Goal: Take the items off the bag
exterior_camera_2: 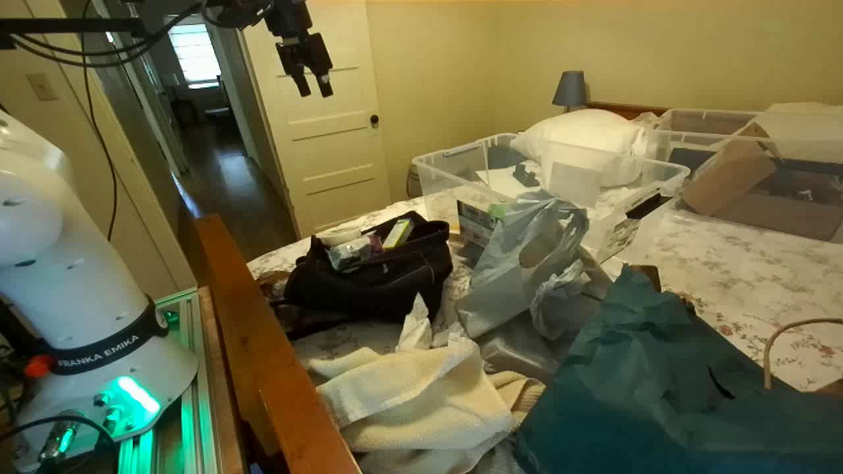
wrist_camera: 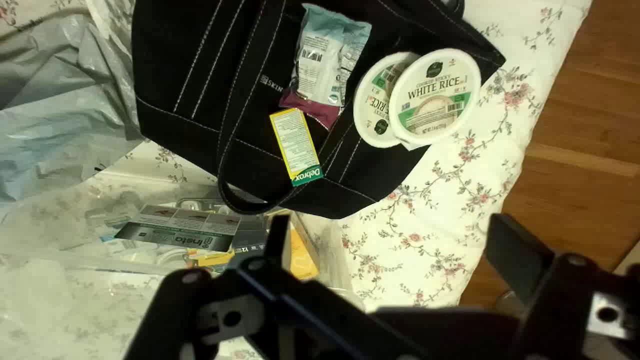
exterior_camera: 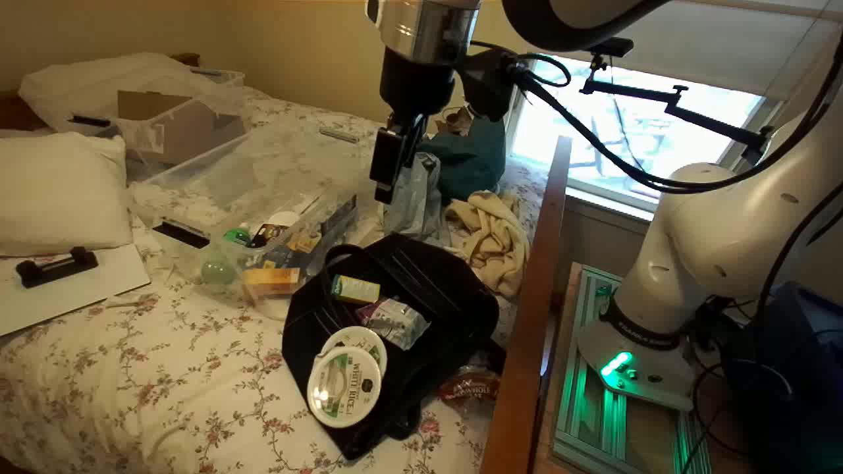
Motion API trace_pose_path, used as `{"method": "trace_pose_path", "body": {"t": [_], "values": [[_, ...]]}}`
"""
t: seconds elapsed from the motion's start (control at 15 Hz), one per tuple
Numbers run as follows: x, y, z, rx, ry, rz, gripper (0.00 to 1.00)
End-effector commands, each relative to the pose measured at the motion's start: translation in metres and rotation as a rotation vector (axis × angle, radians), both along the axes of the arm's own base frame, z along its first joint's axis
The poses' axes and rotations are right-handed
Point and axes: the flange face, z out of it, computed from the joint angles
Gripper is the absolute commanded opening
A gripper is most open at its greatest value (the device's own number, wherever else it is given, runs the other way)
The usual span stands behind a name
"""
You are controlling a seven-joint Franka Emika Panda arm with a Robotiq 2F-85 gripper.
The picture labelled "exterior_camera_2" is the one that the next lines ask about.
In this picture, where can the wooden headboard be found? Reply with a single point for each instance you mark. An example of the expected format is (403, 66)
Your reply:
(629, 111)

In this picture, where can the black fabric bag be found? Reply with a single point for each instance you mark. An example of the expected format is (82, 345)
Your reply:
(371, 286)

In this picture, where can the grey folded cloth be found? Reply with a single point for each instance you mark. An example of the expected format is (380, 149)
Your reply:
(517, 352)

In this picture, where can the clear bin holding cardboard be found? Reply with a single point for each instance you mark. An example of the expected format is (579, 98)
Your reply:
(701, 127)

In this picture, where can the white paper sheet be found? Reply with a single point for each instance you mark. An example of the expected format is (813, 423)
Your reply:
(525, 175)

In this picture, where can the bright distant window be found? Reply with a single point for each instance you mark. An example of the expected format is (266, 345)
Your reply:
(197, 53)

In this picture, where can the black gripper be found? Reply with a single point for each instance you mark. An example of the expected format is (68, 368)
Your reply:
(299, 40)

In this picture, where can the white Franka Panda arm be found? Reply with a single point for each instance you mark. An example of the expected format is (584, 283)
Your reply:
(70, 279)

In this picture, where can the small crumpled grey plastic bag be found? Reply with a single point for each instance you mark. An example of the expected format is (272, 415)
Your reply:
(562, 306)

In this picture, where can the black camera mount rod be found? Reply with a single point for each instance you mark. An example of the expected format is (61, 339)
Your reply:
(70, 28)

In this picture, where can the dark printed box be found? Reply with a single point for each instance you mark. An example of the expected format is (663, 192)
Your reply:
(475, 229)

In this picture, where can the black flat remote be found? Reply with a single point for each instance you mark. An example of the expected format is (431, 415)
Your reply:
(650, 206)

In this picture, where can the floral bedspread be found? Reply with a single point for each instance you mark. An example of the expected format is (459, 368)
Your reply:
(746, 271)

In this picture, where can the pale green tube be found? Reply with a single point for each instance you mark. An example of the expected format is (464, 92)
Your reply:
(400, 232)

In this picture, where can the large grey plastic bag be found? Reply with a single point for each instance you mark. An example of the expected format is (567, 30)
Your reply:
(517, 265)

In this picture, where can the multicolour wrapper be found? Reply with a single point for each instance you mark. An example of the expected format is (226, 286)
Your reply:
(351, 254)

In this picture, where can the wooden bed footboard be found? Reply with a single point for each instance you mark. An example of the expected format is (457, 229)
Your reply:
(265, 369)

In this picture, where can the green lit metal base frame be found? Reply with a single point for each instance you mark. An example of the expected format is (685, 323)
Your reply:
(187, 423)

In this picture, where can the cream towel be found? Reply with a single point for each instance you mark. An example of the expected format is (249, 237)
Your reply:
(413, 403)

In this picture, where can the teal cloth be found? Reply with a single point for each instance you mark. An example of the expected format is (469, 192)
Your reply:
(650, 385)

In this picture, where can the white plastic sheet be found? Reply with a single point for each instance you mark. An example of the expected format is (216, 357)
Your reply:
(805, 127)

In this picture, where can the white pillow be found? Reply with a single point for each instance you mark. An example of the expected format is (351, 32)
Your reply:
(584, 136)

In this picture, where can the brown cardboard box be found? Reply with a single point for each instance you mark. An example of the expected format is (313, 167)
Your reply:
(727, 175)

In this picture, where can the empty clear plastic bin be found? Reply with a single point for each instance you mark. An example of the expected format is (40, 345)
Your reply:
(457, 167)

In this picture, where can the grey lamp shade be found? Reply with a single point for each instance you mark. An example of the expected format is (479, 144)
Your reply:
(569, 90)

